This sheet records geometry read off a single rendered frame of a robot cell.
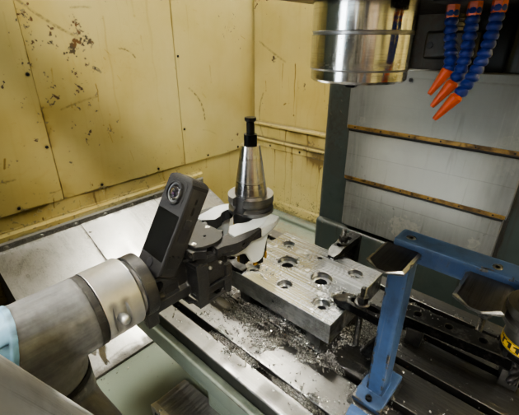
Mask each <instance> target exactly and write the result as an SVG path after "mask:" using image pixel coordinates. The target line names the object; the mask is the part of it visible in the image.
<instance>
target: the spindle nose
mask: <svg viewBox="0 0 519 415"><path fill-rule="evenodd" d="M421 1H422V0H314V7H313V22H312V32H313V35H312V37H311V65H310V68H311V79H312V80H313V81H315V82H323V83H330V84H341V85H363V86H375V85H393V84H400V83H403V82H404V81H406V80H407V75H408V70H409V69H410V64H411V59H412V54H413V49H414V40H415V31H416V30H417V25H418V16H419V11H420V6H421Z"/></svg>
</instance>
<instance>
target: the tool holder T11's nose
mask: <svg viewBox="0 0 519 415"><path fill-rule="evenodd" d="M498 341H499V342H498V345H499V347H500V349H501V351H502V352H501V354H502V355H503V356H504V357H507V358H509V359H510V360H511V361H513V362H515V363H516V364H518V365H519V358H517V357H515V356H513V355H512V354H511V353H510V352H509V351H508V350H507V349H506V348H505V347H504V346H503V344H502V342H501V334H499V336H498Z"/></svg>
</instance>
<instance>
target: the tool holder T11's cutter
mask: <svg viewBox="0 0 519 415"><path fill-rule="evenodd" d="M505 381H506V382H507V384H508V385H510V386H517V383H518V381H519V365H518V364H516V363H515V362H512V369H510V371H509V372H508V377H507V378H506V379H505Z"/></svg>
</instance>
